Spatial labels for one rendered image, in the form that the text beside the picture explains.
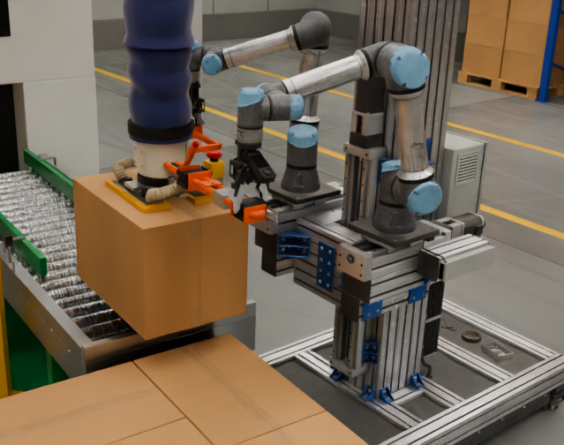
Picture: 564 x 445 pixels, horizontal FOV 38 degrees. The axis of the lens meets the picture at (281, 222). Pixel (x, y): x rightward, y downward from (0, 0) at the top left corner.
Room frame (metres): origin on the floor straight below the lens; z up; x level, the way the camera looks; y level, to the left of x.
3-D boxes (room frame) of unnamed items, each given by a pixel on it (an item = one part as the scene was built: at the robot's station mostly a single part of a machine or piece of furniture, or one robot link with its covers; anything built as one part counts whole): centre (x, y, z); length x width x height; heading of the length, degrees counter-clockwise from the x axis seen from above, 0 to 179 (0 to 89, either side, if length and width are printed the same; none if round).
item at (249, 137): (2.31, 0.10, 1.42); 0.08 x 0.08 x 0.05
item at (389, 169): (2.63, -0.39, 1.20); 0.13 x 0.12 x 0.14; 20
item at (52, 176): (4.08, 1.04, 0.60); 1.60 x 0.11 x 0.09; 35
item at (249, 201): (2.29, 0.10, 1.20); 0.08 x 0.07 x 0.05; 34
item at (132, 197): (2.73, 0.51, 1.10); 0.34 x 0.10 x 0.05; 34
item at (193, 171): (2.58, 0.29, 1.20); 0.10 x 0.08 x 0.06; 124
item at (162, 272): (2.78, 0.45, 0.87); 0.60 x 0.40 x 0.40; 35
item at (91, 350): (2.68, 0.38, 0.58); 0.70 x 0.03 x 0.06; 125
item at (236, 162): (2.32, 0.11, 1.34); 0.09 x 0.08 x 0.12; 35
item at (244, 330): (2.68, 0.38, 0.47); 0.70 x 0.03 x 0.15; 125
